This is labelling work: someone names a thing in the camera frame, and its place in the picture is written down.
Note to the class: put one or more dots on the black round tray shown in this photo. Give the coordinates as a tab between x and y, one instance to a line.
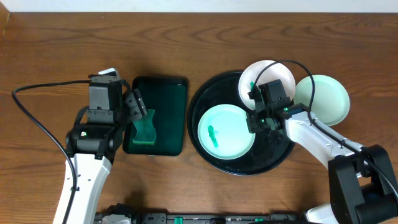
268	150

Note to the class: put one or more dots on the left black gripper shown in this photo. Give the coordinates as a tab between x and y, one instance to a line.
133	106

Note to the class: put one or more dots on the green sponge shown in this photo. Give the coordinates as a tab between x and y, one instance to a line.
145	130

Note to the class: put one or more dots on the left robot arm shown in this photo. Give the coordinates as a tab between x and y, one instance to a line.
91	146

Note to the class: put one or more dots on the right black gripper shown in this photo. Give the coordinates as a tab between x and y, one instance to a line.
253	126

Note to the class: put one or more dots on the white plate top right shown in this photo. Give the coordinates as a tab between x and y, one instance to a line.
275	72

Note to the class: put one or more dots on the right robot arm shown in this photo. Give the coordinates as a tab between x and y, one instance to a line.
363	186

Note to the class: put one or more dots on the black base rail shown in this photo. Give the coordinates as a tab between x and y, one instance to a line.
163	218

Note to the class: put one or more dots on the black rectangular tray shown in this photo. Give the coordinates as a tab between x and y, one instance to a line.
168	97

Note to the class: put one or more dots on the mint plate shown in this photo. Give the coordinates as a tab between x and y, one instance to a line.
223	132
331	101

